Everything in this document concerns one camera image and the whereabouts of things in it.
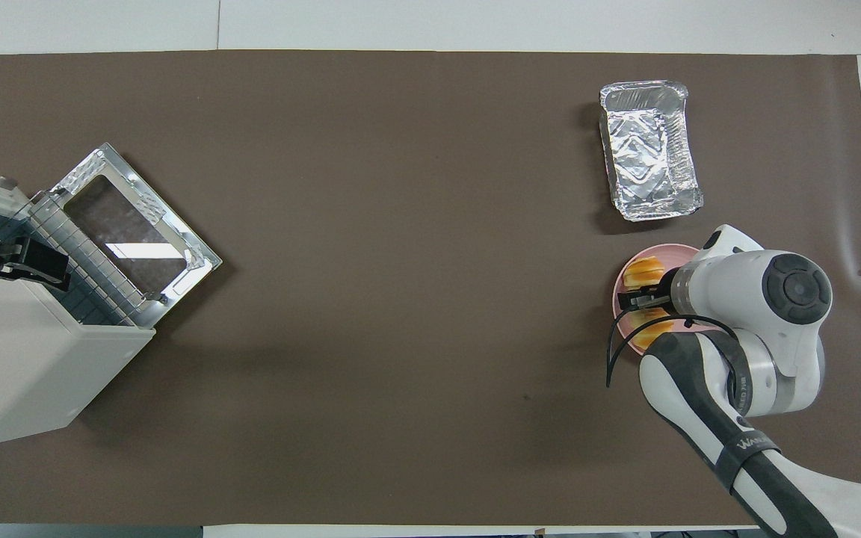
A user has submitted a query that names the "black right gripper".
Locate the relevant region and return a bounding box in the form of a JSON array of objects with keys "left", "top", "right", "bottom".
[{"left": 617, "top": 268, "right": 682, "bottom": 318}]

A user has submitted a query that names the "sliced yellow bread loaf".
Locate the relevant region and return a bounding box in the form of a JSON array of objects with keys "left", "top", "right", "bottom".
[{"left": 623, "top": 256, "right": 676, "bottom": 350}]

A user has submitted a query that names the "aluminium foil tray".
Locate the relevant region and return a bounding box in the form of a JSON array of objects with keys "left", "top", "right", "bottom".
[{"left": 599, "top": 80, "right": 705, "bottom": 223}]

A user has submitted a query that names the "glass oven door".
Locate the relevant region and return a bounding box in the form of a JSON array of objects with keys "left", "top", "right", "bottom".
[{"left": 48, "top": 142, "right": 223, "bottom": 330}]

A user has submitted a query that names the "cream toaster oven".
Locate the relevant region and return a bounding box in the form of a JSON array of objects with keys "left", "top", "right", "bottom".
[{"left": 0, "top": 191, "right": 156, "bottom": 449}]

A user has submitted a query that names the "pink round plate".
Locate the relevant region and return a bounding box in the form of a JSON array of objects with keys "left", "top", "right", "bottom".
[{"left": 612, "top": 244, "right": 702, "bottom": 356}]

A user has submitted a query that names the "brown table mat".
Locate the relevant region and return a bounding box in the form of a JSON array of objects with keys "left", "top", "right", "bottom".
[{"left": 0, "top": 50, "right": 861, "bottom": 528}]

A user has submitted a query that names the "oven wire rack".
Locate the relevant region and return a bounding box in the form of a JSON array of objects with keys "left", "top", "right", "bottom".
[{"left": 27, "top": 191, "right": 140, "bottom": 327}]

